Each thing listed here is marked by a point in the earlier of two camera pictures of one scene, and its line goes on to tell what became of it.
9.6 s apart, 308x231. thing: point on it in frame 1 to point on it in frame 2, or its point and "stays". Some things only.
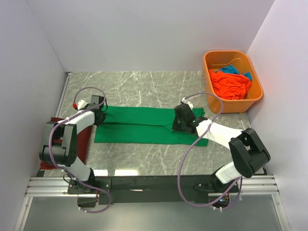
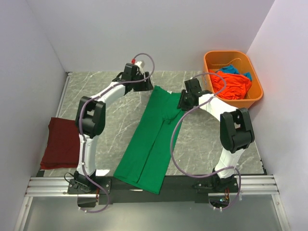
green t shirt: [145, 125] to [144, 160]
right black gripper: [174, 125] to [185, 107]
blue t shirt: [232, 69] stays
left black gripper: [99, 123] to [147, 85]
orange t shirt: [230, 86] stays
